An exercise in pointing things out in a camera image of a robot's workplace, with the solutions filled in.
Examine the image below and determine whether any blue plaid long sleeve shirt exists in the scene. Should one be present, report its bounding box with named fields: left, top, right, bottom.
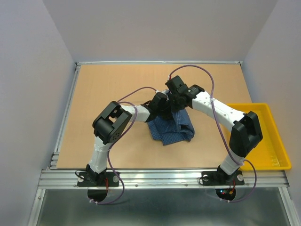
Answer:
left=143, top=100, right=195, bottom=145

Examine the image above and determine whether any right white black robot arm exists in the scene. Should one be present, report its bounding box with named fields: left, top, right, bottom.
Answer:
left=165, top=76, right=263, bottom=184

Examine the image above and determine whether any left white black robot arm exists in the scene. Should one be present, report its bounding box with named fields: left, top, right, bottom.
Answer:
left=85, top=92, right=171, bottom=186

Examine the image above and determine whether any yellow plastic tray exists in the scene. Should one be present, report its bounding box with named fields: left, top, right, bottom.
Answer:
left=229, top=103, right=292, bottom=171

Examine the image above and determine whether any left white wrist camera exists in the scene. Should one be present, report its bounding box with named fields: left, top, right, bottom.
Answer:
left=156, top=89, right=167, bottom=94

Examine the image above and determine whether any aluminium front rail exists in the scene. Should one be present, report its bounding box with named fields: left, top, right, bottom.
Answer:
left=38, top=168, right=289, bottom=189

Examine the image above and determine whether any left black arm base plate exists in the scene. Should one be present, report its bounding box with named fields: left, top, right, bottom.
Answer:
left=75, top=171, right=119, bottom=187

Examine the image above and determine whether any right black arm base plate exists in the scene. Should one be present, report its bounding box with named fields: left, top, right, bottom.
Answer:
left=198, top=170, right=245, bottom=186

